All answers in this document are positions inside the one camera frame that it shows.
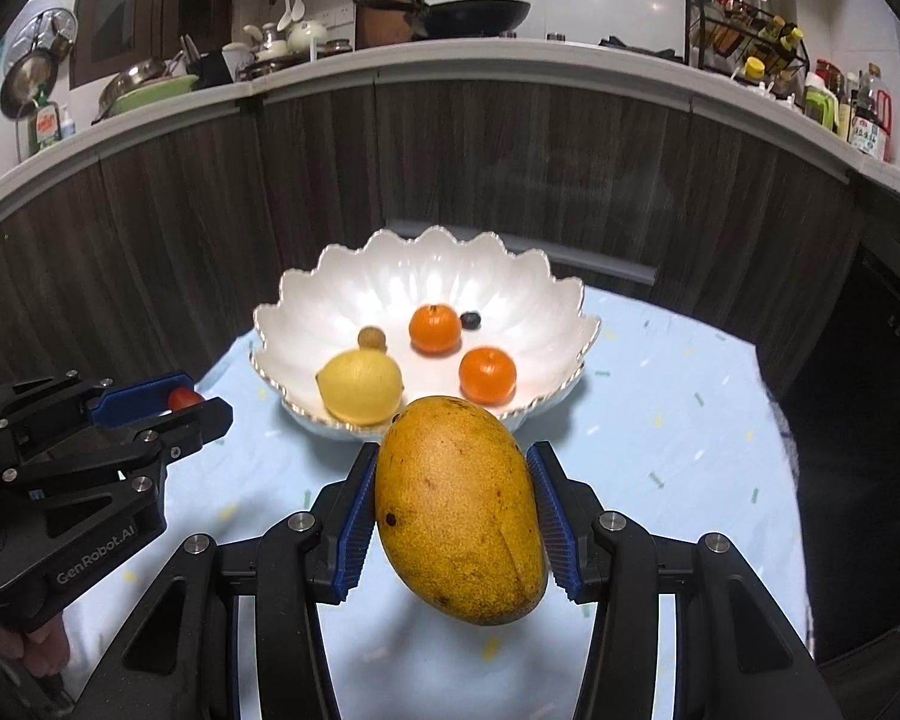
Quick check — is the person's left hand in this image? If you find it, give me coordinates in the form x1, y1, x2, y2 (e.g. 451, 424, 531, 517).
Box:
0, 600, 72, 698

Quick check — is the steel bowl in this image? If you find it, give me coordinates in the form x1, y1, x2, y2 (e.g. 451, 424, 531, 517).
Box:
97, 58, 170, 110

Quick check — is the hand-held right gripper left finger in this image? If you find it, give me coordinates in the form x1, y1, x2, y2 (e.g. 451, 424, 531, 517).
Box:
75, 442, 380, 720

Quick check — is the black dishwasher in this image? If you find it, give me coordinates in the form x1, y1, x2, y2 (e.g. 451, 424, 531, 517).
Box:
780, 232, 900, 661

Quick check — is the green tray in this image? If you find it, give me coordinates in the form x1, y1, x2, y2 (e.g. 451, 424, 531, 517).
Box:
94, 73, 200, 121

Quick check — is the white teapot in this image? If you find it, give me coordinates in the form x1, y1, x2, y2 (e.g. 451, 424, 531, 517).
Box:
285, 19, 329, 57

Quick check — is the orange mandarin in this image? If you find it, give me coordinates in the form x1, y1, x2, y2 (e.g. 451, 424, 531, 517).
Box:
459, 346, 517, 403
409, 304, 462, 356

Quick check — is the black utensil holder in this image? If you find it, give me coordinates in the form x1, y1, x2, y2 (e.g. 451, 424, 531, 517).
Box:
187, 45, 233, 87

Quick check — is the light blue tablecloth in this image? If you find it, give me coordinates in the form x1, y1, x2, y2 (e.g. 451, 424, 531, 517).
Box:
60, 289, 807, 720

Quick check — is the black wok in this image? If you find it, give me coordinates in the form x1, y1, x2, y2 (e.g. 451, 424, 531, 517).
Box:
354, 0, 532, 42

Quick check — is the dark wood cabinet front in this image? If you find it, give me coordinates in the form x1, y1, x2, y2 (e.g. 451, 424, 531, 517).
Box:
0, 75, 863, 406

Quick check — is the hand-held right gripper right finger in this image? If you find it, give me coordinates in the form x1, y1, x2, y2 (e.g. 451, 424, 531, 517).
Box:
526, 441, 822, 720

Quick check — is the sauce bottle with red handle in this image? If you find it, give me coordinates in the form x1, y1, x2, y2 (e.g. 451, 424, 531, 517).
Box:
849, 64, 895, 162

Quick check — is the white scalloped bowl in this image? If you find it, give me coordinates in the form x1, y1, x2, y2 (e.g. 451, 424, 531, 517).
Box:
253, 225, 602, 442

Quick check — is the white kitchen countertop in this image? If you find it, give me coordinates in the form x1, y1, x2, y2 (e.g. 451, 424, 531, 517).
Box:
0, 34, 900, 211

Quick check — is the green dish soap bottle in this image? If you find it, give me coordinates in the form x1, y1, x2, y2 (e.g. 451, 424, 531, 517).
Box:
31, 90, 62, 155

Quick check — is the yellow lemon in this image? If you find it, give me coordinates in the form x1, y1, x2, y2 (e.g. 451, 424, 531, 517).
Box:
316, 349, 406, 426

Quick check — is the white mug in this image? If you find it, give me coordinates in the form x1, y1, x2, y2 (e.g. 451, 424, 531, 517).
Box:
221, 41, 256, 80

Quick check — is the hanging steel pan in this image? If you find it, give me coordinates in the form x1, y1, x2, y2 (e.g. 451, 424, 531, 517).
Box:
0, 6, 76, 121

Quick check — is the black wire spice rack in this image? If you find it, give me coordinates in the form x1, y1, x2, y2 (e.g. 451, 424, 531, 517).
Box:
684, 0, 811, 91

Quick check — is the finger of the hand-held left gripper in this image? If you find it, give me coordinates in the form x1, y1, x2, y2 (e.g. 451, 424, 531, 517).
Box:
0, 371, 203, 428
4, 397, 233, 500

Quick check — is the green and white bottle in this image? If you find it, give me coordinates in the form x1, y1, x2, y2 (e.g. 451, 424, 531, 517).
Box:
802, 73, 837, 125

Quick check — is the yellow mango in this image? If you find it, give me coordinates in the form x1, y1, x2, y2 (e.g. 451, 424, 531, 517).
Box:
375, 396, 550, 627

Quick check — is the dark wall cabinet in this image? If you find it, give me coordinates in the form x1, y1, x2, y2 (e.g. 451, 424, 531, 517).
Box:
71, 0, 211, 91

